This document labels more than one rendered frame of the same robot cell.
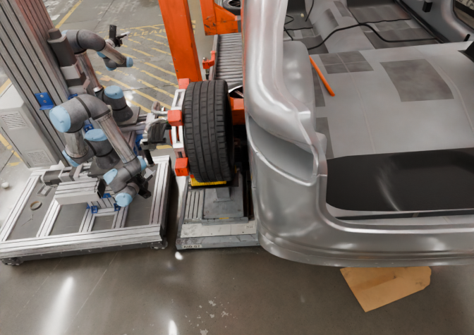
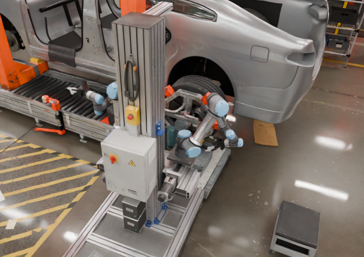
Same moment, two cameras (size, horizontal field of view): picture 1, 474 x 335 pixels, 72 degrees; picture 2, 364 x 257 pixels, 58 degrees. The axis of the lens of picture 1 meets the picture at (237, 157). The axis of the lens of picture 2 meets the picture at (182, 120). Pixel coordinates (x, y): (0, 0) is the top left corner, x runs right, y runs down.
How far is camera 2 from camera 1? 3.06 m
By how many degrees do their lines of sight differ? 54
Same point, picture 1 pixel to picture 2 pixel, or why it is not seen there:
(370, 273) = (261, 136)
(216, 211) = (203, 160)
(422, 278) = (270, 125)
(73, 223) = (157, 241)
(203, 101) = (206, 84)
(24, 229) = not seen: outside the picture
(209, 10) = (10, 66)
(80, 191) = (193, 178)
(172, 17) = not seen: hidden behind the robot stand
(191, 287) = (236, 201)
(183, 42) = not seen: hidden behind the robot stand
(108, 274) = (203, 242)
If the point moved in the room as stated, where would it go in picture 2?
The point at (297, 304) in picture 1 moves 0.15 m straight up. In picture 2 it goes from (265, 164) to (267, 155)
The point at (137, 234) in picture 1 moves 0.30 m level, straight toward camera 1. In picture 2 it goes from (197, 201) to (227, 198)
